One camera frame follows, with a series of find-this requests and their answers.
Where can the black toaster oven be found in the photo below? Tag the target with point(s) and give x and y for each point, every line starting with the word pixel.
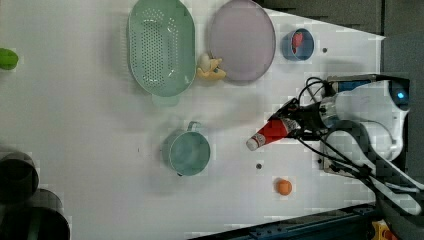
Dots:
pixel 353 83

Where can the blue bowl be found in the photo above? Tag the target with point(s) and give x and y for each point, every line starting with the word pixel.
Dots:
pixel 304 52

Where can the orange toy fruit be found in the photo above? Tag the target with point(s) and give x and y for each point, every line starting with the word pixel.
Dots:
pixel 283 187

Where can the green oval colander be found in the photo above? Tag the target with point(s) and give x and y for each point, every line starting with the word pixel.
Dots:
pixel 161 49

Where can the lilac round plate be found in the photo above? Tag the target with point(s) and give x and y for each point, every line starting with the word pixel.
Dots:
pixel 242 35

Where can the red ketchup bottle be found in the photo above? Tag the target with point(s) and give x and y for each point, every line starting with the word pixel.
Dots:
pixel 273 130

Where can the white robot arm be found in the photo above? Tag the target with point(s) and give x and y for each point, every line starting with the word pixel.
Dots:
pixel 403 193

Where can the red toy strawberry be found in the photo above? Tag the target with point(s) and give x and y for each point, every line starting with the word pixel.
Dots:
pixel 297 41

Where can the teal small pot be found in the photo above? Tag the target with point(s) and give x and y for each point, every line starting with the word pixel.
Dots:
pixel 187 152

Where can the yellow toy figure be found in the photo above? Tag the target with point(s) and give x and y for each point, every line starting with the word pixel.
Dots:
pixel 208 68

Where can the green object at edge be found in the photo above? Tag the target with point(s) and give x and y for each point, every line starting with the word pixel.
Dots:
pixel 8 59

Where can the blue metal frame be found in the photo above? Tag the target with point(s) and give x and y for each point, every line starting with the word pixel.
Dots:
pixel 350 223

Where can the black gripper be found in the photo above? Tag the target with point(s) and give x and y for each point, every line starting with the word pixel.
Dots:
pixel 301 122

